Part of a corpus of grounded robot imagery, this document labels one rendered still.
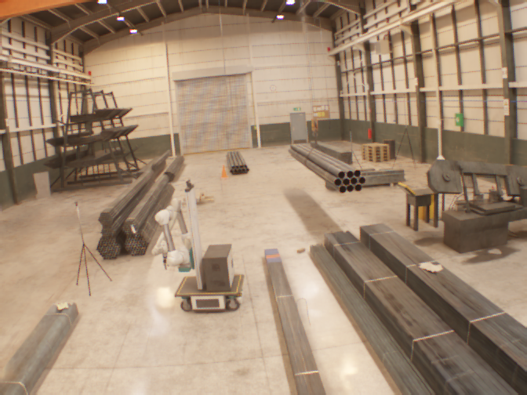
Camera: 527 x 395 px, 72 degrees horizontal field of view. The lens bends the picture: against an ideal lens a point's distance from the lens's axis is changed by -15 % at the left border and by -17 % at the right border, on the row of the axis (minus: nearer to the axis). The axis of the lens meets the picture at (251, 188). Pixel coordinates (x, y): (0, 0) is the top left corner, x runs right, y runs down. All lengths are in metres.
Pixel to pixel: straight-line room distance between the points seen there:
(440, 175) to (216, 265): 4.22
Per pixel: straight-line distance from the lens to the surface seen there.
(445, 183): 7.73
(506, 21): 13.40
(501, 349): 4.24
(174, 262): 5.65
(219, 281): 5.91
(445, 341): 4.45
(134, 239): 8.80
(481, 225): 7.96
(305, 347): 4.81
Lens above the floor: 2.78
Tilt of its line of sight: 11 degrees down
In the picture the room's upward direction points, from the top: 5 degrees counter-clockwise
